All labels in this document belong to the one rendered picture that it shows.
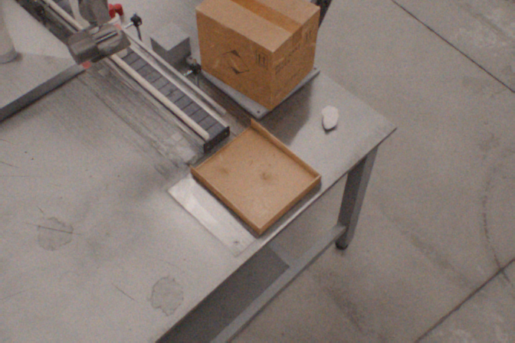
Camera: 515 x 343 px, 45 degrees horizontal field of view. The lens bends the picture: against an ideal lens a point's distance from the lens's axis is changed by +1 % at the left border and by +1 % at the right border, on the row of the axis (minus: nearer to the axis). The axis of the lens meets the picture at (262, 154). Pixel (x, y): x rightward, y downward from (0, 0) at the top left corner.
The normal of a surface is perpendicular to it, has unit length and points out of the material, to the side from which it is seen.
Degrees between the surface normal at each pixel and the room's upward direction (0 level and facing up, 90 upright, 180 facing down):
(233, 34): 90
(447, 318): 0
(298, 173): 0
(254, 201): 0
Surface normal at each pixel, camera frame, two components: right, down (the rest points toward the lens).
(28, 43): 0.01, -0.58
